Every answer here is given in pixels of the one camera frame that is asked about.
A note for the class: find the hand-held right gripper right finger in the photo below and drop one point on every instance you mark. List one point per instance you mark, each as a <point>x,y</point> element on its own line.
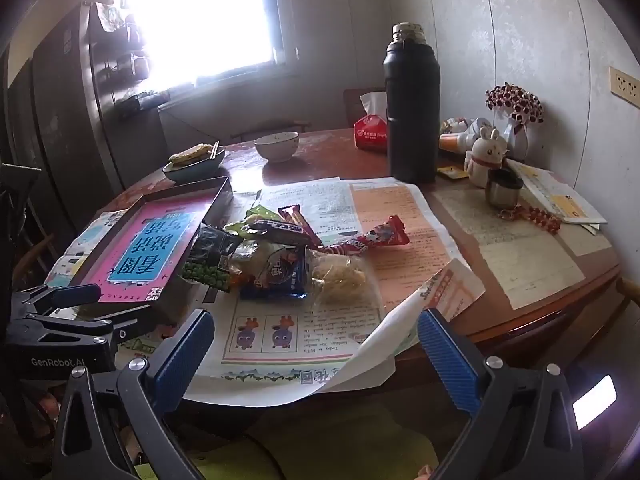
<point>447,360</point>

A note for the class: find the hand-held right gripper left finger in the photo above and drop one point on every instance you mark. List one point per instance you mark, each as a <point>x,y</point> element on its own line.
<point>185,355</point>

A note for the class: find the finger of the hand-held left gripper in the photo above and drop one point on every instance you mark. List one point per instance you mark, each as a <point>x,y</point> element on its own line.
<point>60,296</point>
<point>65,331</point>

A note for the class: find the green pea snack packet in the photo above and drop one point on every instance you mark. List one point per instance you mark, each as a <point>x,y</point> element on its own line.
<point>206,271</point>

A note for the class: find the shallow box with pink print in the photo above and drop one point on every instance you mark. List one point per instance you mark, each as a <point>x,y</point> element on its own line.
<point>145,245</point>

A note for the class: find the yellow bread snack packet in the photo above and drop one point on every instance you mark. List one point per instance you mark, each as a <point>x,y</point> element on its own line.
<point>255,256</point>

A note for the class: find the blue cookie packet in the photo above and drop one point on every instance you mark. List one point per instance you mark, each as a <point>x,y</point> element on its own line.
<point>275,272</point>

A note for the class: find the clear packet of yellow cake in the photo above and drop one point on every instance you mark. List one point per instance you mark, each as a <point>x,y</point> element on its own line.
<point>336,276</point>

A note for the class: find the red long snack packet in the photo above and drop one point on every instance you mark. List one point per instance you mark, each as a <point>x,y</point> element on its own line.
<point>380,235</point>

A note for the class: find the lime green snack packet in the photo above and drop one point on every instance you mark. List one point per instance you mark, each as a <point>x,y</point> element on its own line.
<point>252,214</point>

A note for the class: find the magenta rice roll packet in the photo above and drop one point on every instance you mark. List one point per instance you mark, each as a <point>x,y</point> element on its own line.
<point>301,222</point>

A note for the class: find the white newspaper with orange panel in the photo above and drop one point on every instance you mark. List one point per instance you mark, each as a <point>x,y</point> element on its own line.
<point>400,270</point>

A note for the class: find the yellowed paper sheet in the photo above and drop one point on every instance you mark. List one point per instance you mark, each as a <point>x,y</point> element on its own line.
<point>510,255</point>

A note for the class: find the yellow-green garment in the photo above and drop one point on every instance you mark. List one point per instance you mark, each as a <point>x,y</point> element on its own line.
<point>325,440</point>

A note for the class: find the metal cup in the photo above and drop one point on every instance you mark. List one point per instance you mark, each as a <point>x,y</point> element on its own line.
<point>502,190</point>

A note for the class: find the blue plate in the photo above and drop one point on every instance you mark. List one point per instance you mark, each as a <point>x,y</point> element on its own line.
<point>192,171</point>

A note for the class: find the small yellow packet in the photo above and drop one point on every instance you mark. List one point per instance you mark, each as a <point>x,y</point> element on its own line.
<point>452,172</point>

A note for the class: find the stack of pancakes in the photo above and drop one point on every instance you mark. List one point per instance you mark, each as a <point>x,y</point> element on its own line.
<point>190,154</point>

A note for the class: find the stack of white envelopes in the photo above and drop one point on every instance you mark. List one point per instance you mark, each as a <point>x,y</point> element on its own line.
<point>565,202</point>

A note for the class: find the black appliance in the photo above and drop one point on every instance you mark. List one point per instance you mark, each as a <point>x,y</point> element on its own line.
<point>135,105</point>

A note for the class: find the wooden chopstick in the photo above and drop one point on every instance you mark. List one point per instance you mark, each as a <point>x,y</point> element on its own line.
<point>215,150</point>

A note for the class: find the white rabbit figurine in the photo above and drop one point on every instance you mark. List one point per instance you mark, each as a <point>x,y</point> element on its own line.
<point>485,157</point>

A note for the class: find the white low cabinet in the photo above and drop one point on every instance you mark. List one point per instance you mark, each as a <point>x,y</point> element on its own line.
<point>190,120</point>

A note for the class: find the white bowl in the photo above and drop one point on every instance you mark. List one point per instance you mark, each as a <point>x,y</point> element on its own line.
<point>276,146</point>

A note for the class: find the red tissue box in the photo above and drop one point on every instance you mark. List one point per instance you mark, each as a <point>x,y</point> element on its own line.
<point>370,132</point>

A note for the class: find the black thermos flask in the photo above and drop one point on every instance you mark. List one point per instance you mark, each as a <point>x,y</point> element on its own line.
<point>412,110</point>

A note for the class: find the hanging rack with jars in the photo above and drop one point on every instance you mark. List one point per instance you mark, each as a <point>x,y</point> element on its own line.
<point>120,50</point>

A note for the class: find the vase of red-white flowers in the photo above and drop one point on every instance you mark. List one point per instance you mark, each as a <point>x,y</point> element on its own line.
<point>515,102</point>

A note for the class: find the wooden slat-back chair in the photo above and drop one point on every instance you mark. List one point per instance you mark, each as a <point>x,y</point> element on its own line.
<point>350,105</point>

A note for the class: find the window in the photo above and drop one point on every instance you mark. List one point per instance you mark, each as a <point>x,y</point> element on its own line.
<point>200,15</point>

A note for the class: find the wall socket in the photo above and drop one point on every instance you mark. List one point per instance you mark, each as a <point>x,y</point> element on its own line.
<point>625,87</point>

